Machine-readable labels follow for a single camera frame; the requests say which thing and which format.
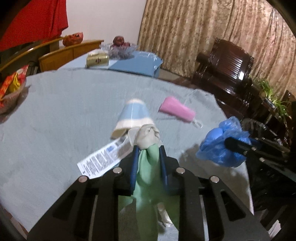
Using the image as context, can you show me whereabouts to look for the blue plastic bag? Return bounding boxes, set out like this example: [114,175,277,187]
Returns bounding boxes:
[196,116,251,168]

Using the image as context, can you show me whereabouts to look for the green rubber glove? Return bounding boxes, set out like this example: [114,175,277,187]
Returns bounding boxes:
[118,124,180,240]

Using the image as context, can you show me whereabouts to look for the white blue medicine box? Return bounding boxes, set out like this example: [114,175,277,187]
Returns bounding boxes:
[77,135,133,179]

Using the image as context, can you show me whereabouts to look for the blue paper cup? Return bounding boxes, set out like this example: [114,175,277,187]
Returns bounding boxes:
[111,98,154,139]

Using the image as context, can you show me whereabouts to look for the black lined trash bin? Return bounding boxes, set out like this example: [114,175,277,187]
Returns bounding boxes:
[240,118,290,148]

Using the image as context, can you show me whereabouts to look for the dark wooden side table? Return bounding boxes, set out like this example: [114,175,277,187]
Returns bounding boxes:
[243,96,293,139]

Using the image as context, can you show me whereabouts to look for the potted green plant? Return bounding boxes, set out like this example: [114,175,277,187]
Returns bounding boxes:
[254,78,290,120]

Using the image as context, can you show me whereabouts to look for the dark wooden armchair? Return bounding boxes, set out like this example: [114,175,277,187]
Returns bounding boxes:
[192,38,254,111]

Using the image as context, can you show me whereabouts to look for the grey table cloth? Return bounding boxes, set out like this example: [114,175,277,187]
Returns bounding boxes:
[1,69,253,230]

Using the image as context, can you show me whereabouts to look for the blue covered coffee table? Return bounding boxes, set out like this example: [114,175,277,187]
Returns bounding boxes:
[59,49,163,78]

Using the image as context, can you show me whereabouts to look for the patterned beige curtain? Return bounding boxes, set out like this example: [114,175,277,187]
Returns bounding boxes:
[138,0,295,95]

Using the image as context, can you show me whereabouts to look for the glass snack bowl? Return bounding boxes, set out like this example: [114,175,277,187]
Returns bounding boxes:
[0,78,27,114]

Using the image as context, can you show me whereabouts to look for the glass fruit bowl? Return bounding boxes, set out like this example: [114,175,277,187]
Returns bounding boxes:
[100,44,137,60]

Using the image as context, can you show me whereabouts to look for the red yellow snack packets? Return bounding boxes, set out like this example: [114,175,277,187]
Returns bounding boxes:
[1,65,29,100]

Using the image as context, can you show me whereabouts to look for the tissue box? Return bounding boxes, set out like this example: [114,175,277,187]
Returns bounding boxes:
[86,52,109,68]

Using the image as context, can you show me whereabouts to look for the red apples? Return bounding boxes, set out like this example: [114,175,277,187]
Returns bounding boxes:
[112,36,131,47]

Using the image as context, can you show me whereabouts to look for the wooden TV cabinet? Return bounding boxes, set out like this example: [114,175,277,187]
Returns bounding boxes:
[1,37,104,77]

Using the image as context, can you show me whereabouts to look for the red cloth over television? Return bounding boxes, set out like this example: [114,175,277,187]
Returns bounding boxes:
[1,1,68,51]

